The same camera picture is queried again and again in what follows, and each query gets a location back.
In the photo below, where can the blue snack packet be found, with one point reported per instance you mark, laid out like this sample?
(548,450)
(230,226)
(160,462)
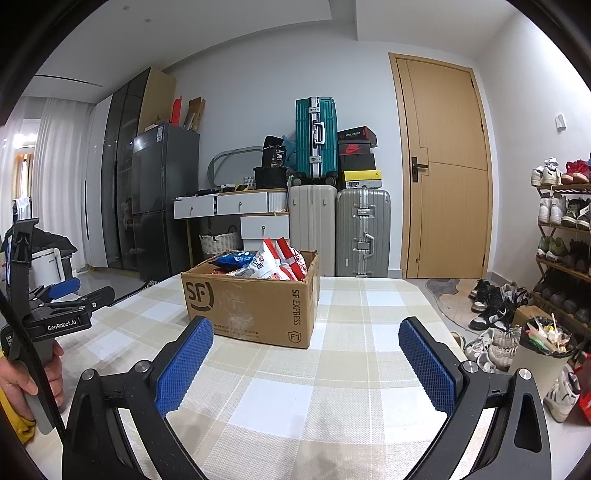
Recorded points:
(235,259)

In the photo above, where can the small white slotted basket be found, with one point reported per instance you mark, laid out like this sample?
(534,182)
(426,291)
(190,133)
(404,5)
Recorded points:
(249,180)

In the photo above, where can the flat cardboard sheet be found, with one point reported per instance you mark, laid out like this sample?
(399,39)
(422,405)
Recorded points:
(159,97)

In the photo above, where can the light blue plastic bag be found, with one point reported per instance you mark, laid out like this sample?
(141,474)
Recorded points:
(290,147)

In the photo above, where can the pile of assorted sneakers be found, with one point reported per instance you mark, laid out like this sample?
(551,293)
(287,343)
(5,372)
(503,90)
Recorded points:
(489,314)

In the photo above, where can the white desk with drawers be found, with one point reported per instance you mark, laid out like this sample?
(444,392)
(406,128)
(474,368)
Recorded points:
(240,203)

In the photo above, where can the white appliance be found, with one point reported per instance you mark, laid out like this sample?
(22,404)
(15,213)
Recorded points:
(48,267)

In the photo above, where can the brown cardboard box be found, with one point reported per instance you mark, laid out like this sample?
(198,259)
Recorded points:
(249,304)

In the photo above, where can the white and red snack bag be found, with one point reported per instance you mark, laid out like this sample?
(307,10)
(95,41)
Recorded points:
(277,265)

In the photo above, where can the dark glass cabinet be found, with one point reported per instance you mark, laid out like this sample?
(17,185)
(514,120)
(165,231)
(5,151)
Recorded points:
(122,184)

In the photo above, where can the black cloth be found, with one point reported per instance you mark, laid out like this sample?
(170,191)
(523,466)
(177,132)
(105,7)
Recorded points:
(55,240)

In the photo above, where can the white grey woven basket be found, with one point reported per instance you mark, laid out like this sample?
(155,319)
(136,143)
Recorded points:
(217,244)

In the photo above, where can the black storage box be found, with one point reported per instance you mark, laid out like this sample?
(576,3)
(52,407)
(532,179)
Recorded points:
(270,177)

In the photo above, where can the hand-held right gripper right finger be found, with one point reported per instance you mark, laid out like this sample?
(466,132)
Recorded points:
(429,364)

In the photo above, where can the teal suitcase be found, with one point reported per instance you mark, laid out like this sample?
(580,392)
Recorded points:
(316,138)

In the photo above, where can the shoe rack with shoes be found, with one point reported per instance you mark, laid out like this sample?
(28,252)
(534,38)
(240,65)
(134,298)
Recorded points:
(554,207)

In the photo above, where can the wooden shoe rack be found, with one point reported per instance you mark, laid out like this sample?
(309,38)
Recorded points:
(561,267)

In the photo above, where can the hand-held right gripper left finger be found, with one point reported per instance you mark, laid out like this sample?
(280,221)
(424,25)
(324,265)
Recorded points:
(184,364)

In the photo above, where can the wooden door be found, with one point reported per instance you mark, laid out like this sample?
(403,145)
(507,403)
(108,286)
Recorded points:
(448,161)

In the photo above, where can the white trash bin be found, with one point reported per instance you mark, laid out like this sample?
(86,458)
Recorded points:
(531,364)

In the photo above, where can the beige suitcase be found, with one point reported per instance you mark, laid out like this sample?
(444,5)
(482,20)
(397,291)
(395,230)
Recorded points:
(311,226)

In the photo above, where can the white wardrobe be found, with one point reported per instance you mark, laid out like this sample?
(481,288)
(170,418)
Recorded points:
(97,194)

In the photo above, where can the grey floor mat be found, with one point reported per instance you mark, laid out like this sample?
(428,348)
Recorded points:
(441,286)

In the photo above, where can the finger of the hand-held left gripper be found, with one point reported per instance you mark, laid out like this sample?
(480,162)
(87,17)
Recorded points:
(92,300)
(64,288)

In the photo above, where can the silver suitcase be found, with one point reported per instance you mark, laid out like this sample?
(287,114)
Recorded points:
(362,230)

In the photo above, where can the small cardboard box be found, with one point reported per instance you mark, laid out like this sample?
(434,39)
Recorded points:
(531,316)

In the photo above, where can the black white patterned rug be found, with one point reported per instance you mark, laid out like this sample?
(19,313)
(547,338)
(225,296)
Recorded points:
(151,282)

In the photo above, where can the black bag with label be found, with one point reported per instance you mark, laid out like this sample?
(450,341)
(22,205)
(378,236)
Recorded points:
(275,152)

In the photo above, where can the white light switch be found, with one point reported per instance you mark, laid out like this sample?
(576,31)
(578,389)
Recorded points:
(560,121)

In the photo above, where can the black fridge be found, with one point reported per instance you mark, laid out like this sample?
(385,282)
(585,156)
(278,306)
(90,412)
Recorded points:
(164,207)

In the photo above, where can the person's left hand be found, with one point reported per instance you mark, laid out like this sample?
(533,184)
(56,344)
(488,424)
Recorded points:
(14,378)

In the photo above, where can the grey curved metal frame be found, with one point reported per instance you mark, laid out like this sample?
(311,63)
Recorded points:
(231,152)

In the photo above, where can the red paper bag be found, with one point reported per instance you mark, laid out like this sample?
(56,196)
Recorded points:
(176,110)

